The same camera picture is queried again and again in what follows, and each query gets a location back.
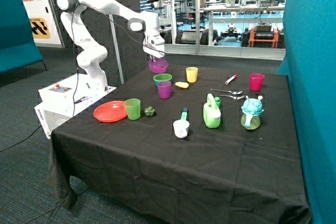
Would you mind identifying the purple plastic cup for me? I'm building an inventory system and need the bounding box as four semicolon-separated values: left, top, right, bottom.
157;81;171;99

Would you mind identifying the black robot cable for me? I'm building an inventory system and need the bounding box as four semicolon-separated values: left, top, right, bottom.
70;3;165;117

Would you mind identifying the black marker on base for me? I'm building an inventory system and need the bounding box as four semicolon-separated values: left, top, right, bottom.
74;97;89;104

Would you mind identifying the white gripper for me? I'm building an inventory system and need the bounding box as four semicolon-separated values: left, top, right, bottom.
142;34;165;62

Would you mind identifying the purple plastic bowl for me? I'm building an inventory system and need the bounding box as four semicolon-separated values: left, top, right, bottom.
148;58;169;73

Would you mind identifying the white measuring scoop green handle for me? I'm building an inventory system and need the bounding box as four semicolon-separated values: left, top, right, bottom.
173;108;190;138

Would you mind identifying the teal partition panel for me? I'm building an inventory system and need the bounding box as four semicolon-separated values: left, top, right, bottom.
278;0;335;223

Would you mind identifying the red plastic plate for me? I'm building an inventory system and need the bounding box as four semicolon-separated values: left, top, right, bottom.
93;100;127;123

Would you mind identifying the black tablecloth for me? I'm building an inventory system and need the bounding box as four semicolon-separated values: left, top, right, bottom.
48;68;312;223

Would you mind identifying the green toy watering can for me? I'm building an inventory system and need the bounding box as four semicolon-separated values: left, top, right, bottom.
203;93;221;129

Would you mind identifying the green plastic bowl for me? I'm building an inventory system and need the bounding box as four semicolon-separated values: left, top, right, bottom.
153;73;172;83

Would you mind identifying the upper metal spoon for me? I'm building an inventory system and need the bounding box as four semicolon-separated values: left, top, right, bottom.
210;89;244;95

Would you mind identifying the green plastic cup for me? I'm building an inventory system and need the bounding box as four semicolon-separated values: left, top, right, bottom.
124;98;141;121

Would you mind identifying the green toy pepper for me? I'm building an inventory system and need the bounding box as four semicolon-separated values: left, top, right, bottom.
144;106;156;117

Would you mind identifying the metal spoon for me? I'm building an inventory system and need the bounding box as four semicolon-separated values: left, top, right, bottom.
210;89;244;95
214;94;245;100

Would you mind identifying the lower metal spoon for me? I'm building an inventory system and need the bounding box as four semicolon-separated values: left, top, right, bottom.
214;94;245;100

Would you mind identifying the yellow black sign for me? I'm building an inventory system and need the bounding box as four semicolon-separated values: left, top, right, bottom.
29;17;50;39

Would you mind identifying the yellow toy lemon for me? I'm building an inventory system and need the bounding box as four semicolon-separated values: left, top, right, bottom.
175;82;189;89

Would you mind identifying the teal sofa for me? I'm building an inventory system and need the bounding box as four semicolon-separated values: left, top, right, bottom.
1;0;44;73

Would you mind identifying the yellow plastic cup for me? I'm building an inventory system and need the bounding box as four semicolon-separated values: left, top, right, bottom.
185;67;198;83

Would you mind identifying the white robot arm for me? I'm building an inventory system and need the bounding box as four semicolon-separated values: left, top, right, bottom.
57;0;165;92

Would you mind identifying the turtle sippy cup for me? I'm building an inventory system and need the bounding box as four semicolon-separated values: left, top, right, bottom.
240;95;264;130

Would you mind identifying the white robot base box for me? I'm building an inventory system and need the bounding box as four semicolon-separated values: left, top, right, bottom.
35;73;116;139

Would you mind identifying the pink plastic cup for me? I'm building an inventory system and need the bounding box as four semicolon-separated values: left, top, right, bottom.
249;73;265;91

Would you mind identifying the red white marker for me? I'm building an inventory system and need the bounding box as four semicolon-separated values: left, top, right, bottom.
225;74;237;85

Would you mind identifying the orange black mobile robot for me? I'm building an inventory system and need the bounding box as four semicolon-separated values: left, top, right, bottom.
248;23;279;48

